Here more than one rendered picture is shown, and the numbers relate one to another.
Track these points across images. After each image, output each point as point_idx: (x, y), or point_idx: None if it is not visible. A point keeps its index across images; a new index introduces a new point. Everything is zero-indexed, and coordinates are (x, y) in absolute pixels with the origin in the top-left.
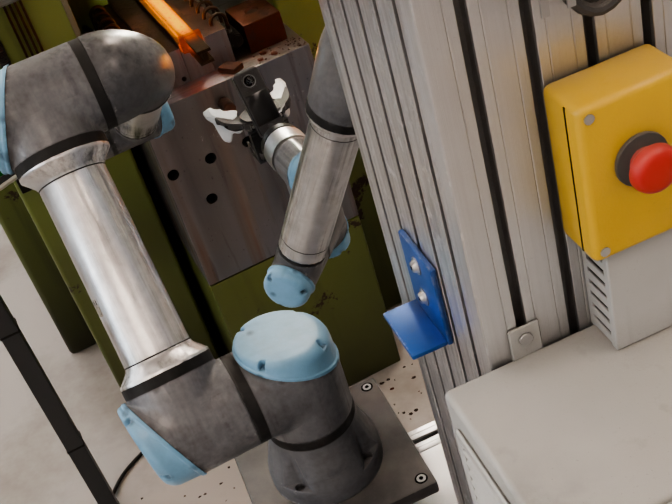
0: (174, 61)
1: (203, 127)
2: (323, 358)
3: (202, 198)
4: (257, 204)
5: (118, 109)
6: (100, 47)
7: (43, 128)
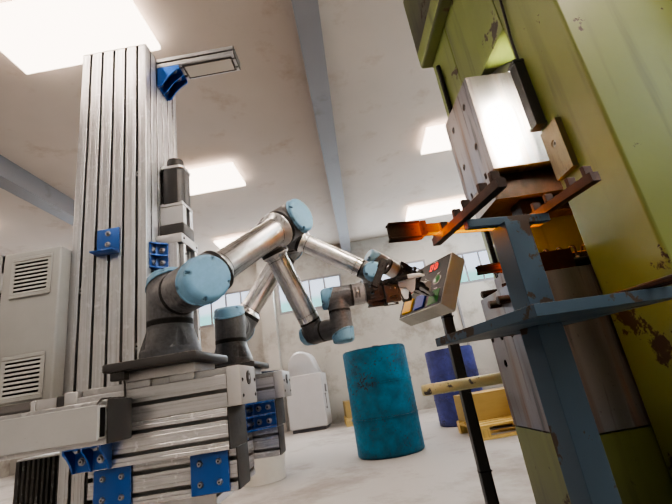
0: (502, 277)
1: (496, 315)
2: (214, 313)
3: (502, 360)
4: (522, 381)
5: None
6: None
7: None
